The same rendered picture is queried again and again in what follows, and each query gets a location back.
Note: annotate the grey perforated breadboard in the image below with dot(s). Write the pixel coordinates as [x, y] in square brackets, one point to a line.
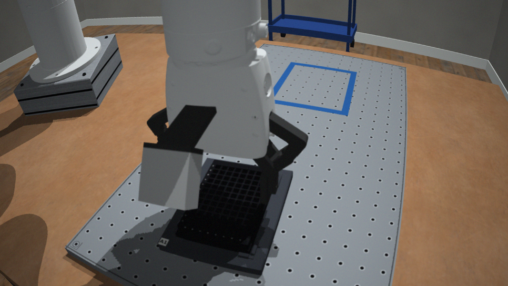
[341, 220]

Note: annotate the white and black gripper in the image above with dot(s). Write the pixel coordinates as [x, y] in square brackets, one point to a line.
[242, 92]

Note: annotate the blue tape outline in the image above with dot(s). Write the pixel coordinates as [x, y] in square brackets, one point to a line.
[348, 95]

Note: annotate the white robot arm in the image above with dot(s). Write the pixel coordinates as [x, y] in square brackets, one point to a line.
[209, 31]

